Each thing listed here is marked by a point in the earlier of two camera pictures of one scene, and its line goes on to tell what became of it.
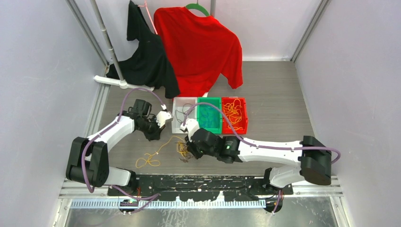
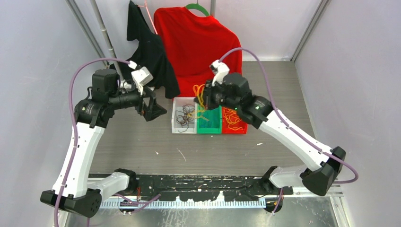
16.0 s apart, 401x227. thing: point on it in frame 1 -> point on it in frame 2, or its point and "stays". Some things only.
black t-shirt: x=150 y=66 stays
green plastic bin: x=209 y=117 stays
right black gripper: x=191 y=148 -> x=207 y=94
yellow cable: x=182 y=149 -> x=199 y=91
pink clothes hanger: x=145 y=5 stays
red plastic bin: x=235 y=109 stays
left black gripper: x=156 y=134 -> x=153 y=109
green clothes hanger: x=197 y=6 stays
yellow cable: x=233 y=112 stays
